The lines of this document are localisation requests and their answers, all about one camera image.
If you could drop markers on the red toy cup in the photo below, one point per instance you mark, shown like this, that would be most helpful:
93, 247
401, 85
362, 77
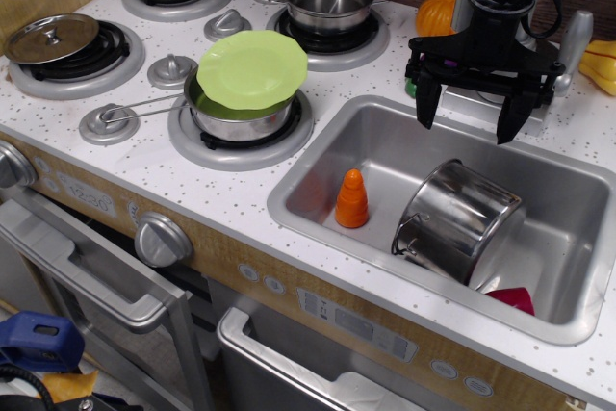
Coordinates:
518, 298

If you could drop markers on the orange toy pumpkin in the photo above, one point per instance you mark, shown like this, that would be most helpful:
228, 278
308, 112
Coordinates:
434, 18

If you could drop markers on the back right burner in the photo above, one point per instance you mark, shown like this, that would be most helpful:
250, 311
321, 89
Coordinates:
339, 52

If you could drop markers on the grey sink basin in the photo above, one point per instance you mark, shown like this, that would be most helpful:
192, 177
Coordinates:
563, 254

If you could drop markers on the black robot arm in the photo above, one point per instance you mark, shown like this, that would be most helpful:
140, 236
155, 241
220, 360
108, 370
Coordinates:
543, 19

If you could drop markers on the green toy vegetable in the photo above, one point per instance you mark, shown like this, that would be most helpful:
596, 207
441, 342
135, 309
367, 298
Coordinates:
410, 88

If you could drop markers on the orange toy carrot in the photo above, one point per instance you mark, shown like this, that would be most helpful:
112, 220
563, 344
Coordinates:
352, 208

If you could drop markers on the silver toy faucet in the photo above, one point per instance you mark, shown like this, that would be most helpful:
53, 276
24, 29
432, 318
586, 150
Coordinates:
487, 106

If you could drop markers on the grey dishwasher door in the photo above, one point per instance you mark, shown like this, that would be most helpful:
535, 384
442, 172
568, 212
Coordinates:
276, 364

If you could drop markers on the front left burner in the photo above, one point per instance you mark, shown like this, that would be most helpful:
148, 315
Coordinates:
109, 61

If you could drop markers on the grey oven dial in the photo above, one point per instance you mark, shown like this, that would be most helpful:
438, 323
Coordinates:
16, 169
160, 242

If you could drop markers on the blue clamp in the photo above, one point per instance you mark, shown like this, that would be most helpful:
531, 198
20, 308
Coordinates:
38, 342

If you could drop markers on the green plastic plate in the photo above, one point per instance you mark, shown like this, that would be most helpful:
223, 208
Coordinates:
252, 70

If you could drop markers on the steel saucepan with handle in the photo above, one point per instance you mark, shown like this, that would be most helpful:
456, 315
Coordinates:
222, 122

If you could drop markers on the steel pot lid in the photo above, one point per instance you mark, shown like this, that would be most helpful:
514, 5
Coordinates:
51, 38

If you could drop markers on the grey oven door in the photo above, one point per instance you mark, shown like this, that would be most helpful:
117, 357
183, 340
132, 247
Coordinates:
137, 326

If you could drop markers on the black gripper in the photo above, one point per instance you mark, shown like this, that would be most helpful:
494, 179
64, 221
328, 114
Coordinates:
485, 57

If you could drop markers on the front right burner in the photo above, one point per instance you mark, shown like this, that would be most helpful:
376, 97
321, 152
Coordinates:
202, 149

